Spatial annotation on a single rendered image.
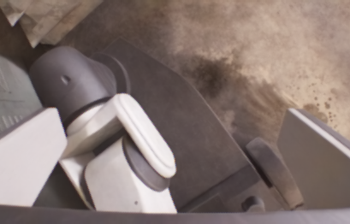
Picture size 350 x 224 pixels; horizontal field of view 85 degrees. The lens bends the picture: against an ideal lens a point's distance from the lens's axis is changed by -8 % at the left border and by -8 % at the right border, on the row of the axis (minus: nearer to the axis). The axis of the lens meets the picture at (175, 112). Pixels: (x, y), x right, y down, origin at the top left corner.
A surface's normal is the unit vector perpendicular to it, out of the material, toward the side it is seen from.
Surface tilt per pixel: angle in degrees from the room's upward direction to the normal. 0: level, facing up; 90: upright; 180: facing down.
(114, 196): 19
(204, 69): 0
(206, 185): 0
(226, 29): 0
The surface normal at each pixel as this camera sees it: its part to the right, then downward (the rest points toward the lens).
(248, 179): -0.55, -0.57
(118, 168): -0.37, -0.26
